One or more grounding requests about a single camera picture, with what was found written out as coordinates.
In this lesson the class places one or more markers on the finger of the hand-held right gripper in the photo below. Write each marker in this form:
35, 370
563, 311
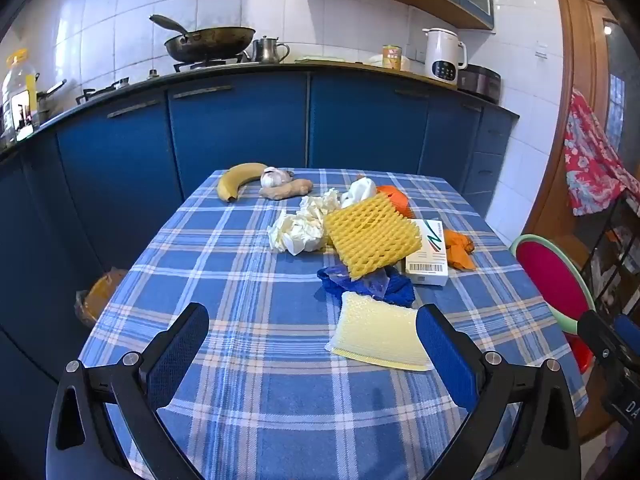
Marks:
597, 335
629, 332

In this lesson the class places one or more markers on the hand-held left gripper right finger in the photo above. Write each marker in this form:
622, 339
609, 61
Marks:
445, 355

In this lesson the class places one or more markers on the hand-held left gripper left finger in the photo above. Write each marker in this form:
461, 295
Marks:
180, 350

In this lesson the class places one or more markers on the red basin with green rim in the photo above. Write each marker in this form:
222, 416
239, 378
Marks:
550, 280

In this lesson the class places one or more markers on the pale yellow foam sleeve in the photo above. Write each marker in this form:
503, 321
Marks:
375, 327

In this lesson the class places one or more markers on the blue plastic bag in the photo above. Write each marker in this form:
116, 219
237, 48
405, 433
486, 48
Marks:
400, 287

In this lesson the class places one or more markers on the white cardboard box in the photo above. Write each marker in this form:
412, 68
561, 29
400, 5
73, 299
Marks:
427, 260

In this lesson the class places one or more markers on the orange peel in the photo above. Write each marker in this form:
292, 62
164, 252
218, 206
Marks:
457, 250

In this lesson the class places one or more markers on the yellow foam fruit net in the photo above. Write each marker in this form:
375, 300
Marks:
370, 235

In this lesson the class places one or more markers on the large white tissue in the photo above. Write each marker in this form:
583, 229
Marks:
295, 232

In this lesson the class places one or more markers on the orange plastic wrapper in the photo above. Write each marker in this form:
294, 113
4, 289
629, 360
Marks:
392, 197

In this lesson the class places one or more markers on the white plastic bag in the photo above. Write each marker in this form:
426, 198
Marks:
360, 191

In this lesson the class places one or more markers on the small white tissue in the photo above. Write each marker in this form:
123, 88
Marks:
315, 207

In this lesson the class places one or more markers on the orange plastic bag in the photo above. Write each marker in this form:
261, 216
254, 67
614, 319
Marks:
100, 295

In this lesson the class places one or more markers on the blue plaid tablecloth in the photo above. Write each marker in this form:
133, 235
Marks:
250, 260

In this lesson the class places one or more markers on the yellow banana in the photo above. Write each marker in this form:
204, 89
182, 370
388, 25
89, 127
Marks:
230, 182

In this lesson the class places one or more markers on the red floral cloth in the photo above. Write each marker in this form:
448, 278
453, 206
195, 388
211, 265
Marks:
590, 160

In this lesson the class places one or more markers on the tan ginger root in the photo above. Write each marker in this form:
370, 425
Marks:
285, 190

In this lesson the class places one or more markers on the white garlic bulb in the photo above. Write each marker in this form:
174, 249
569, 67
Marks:
272, 177

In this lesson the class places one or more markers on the blue kitchen base cabinet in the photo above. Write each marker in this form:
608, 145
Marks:
240, 120

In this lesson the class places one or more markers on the dark rice cooker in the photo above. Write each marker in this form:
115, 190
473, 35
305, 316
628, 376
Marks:
480, 82

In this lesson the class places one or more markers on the small dark saucepan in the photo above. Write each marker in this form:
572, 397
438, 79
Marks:
47, 105

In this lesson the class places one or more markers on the black gas stove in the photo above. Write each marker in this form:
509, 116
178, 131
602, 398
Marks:
200, 65

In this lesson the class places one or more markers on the white electric kettle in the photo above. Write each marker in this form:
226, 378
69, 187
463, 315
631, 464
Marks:
442, 55

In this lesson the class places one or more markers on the wooden door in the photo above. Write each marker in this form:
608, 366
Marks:
575, 35

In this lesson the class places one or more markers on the yellow tin can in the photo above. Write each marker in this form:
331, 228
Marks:
392, 57

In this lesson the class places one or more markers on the cooking oil bottle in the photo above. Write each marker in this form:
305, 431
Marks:
20, 90

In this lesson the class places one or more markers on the black wok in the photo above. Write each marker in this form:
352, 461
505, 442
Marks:
210, 42

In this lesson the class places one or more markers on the steel kettle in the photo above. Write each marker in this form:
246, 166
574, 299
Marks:
265, 51

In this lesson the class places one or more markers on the pale green tray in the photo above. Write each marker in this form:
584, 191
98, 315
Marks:
325, 59

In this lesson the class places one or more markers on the white wall switch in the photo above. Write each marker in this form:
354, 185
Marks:
541, 51

